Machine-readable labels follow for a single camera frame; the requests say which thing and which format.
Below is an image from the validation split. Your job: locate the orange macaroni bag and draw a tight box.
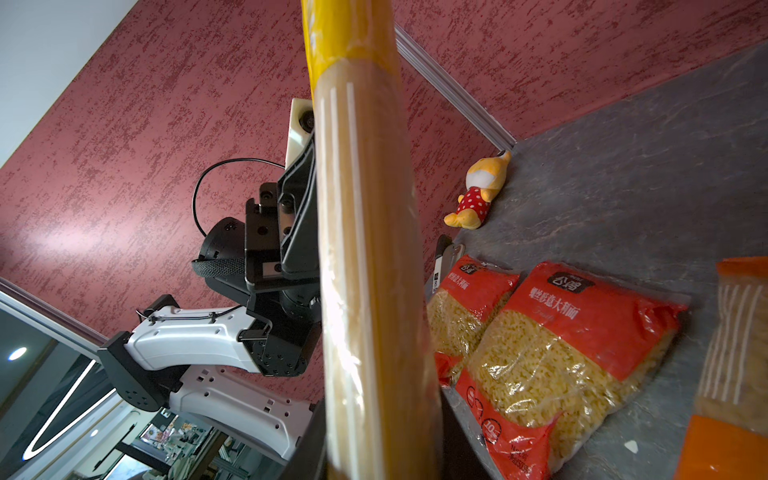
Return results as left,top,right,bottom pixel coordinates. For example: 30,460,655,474
674,257,767,479

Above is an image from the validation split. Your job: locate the left aluminium corner post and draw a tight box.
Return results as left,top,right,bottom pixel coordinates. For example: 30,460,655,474
395,25,517,151

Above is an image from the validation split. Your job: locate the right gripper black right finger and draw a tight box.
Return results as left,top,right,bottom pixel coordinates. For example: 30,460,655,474
441,401,491,480

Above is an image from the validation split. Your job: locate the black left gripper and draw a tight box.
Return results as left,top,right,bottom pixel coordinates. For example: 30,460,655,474
192,134,320,324

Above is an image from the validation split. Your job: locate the yellow plush toy red dress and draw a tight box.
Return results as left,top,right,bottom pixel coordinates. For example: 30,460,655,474
443,150,512,230

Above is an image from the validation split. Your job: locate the yellow spaghetti bag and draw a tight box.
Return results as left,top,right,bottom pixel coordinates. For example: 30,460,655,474
302,1,442,479

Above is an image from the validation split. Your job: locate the red macaroni bag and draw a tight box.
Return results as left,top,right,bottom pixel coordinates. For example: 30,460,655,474
427,255,521,387
456,261,690,479

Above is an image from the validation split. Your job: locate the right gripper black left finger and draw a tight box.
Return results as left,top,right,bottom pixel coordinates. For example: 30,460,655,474
287,399,328,480

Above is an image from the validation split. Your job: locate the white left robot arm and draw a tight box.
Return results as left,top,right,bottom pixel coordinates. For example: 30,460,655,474
98,140,324,461

